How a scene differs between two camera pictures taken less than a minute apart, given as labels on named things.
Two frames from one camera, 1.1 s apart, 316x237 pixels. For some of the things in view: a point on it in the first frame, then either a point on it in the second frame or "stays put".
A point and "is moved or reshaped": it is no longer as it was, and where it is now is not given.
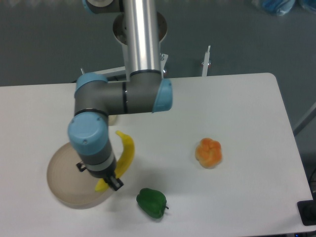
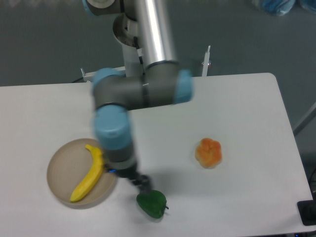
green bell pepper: x=152 y=202 stays put
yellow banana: x=123 y=165 is moved or reshaped
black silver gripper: x=101 y=170 → x=128 y=169
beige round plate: x=70 y=187 stays put
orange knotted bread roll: x=208 y=153 stays put
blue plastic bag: x=279 y=7 stays put
